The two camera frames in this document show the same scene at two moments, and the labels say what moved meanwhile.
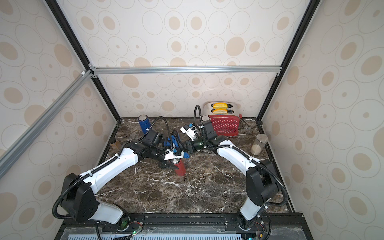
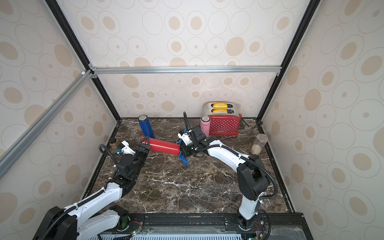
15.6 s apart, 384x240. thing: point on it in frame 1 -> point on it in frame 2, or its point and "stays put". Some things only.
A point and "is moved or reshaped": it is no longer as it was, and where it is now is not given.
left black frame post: [59, 15] stays put
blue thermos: [144, 123] stays put
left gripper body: [158, 154] -> [139, 158]
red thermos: [181, 170] is moved or reshaped
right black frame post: [297, 40] stays put
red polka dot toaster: [224, 116] stays put
